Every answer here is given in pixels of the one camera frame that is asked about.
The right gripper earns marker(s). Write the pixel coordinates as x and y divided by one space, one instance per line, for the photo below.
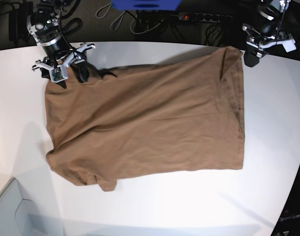
57 49

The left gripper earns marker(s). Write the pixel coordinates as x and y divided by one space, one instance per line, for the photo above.
264 35

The brown t-shirt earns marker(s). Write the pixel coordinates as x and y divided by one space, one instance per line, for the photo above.
140 120

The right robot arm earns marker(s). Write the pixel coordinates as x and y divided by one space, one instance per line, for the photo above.
45 26

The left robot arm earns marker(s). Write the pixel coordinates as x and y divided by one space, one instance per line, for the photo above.
270 12

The black power strip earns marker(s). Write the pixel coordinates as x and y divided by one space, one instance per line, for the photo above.
205 17

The blue box overhead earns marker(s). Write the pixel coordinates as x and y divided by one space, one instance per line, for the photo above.
170 5

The white cabinet at corner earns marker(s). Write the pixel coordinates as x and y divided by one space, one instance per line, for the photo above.
21 216

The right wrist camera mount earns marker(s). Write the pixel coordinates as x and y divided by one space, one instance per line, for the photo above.
58 69

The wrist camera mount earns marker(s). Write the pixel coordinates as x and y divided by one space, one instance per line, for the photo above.
283 38
58 69

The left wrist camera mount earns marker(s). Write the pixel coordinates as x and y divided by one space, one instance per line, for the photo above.
283 38

